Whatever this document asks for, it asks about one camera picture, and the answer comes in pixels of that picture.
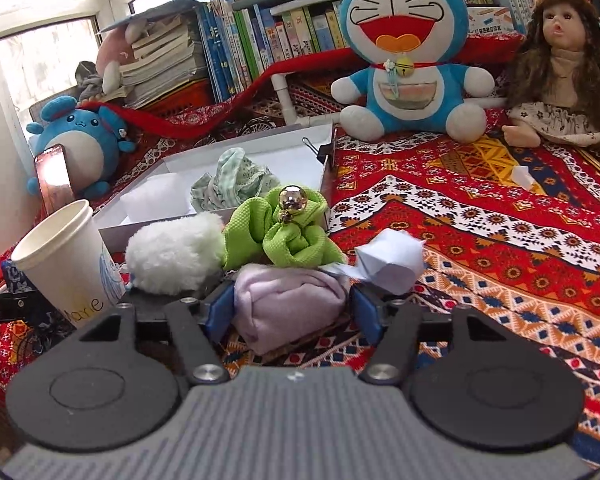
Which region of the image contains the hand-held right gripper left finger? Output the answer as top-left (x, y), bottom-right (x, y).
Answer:
top-left (80, 280), bottom-right (237, 386)

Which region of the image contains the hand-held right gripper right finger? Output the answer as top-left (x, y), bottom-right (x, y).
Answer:
top-left (349, 284), bottom-right (503, 387)

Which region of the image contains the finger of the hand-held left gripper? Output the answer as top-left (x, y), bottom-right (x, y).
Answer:
top-left (0, 293), bottom-right (43, 326)

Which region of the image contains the navy brocade drawstring pouch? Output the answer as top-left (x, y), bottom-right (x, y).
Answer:
top-left (0, 260), bottom-right (81, 346)

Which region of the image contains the white paper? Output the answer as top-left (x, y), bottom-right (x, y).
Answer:
top-left (325, 228), bottom-right (427, 295)

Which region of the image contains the lilac cloth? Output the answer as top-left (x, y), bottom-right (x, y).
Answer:
top-left (232, 262), bottom-right (351, 356)

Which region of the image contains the white fluffy plush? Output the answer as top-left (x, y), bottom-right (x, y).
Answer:
top-left (125, 211), bottom-right (226, 295)

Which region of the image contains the green textured cloth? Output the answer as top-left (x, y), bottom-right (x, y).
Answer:
top-left (222, 186), bottom-right (348, 268)

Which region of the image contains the green checked cloth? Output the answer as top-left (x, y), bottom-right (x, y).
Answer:
top-left (190, 147), bottom-right (281, 213)

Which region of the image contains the white foam block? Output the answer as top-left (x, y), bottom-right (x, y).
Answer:
top-left (120, 174), bottom-right (193, 223)

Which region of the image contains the white cardboard box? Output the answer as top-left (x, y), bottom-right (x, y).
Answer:
top-left (92, 122), bottom-right (337, 256)

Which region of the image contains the white paper cup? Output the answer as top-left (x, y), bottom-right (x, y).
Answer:
top-left (11, 199), bottom-right (127, 331)

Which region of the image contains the silver metal ball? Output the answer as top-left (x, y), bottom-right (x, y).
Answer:
top-left (278, 186), bottom-right (308, 223)

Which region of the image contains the smartphone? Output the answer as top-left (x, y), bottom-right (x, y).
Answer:
top-left (34, 144), bottom-right (76, 211)

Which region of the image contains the red patterned blanket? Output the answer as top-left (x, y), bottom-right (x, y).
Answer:
top-left (0, 75), bottom-right (600, 466)

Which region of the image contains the black binder clip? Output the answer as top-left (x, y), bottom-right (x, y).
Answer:
top-left (302, 136), bottom-right (335, 165)

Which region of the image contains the miniature metal bicycle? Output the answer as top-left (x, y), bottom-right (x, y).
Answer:
top-left (190, 115), bottom-right (281, 148)

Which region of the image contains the blue round mouse plush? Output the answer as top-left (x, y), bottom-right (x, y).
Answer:
top-left (26, 95), bottom-right (137, 201)

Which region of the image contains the small white paper scrap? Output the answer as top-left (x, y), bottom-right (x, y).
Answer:
top-left (510, 165), bottom-right (546, 193)

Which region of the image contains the white plastic pipe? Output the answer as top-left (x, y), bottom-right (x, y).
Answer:
top-left (272, 74), bottom-right (335, 128)

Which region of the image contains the grey knitted item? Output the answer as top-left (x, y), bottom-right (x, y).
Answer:
top-left (75, 61), bottom-right (106, 103)

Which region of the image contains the stack of worn books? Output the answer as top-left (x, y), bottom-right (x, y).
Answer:
top-left (117, 12), bottom-right (208, 108)

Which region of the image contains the red cloth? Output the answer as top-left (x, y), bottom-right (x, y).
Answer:
top-left (80, 30), bottom-right (528, 141)

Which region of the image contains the pink plush toy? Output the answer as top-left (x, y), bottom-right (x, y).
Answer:
top-left (96, 25), bottom-right (136, 93)

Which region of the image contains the blue folder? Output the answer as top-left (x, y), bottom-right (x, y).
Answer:
top-left (97, 0), bottom-right (206, 33)

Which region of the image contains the blue cat plush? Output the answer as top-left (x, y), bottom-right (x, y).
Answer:
top-left (330, 0), bottom-right (496, 143)

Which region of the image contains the white red printed box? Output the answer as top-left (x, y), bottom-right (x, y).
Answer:
top-left (467, 6), bottom-right (513, 36)

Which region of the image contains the brown haired doll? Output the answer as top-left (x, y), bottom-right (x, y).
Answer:
top-left (502, 0), bottom-right (600, 176)

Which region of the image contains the white window frame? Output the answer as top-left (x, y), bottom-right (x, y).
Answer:
top-left (0, 0), bottom-right (231, 126)

